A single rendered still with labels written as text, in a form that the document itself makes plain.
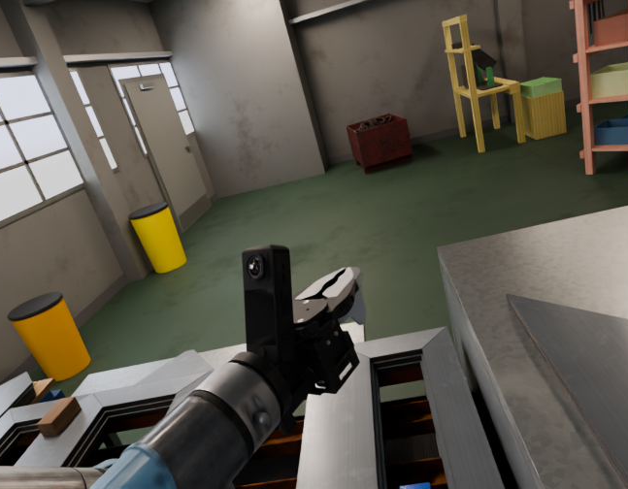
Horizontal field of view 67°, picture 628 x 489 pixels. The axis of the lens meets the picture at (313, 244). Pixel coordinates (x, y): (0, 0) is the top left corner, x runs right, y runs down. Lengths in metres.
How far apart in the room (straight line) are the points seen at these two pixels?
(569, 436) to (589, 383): 0.11
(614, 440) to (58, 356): 3.76
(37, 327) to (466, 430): 3.37
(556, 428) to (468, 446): 0.28
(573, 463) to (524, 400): 0.15
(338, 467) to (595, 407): 0.55
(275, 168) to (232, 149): 0.78
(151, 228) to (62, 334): 1.79
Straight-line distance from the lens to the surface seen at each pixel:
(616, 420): 0.91
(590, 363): 1.01
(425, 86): 8.25
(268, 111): 7.88
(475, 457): 1.13
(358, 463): 1.16
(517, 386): 0.99
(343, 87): 8.25
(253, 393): 0.42
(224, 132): 8.14
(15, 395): 2.21
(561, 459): 0.88
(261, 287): 0.45
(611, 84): 5.21
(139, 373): 2.10
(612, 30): 5.15
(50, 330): 4.05
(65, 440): 1.72
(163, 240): 5.47
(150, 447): 0.39
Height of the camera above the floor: 1.69
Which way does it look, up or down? 20 degrees down
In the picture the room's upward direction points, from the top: 16 degrees counter-clockwise
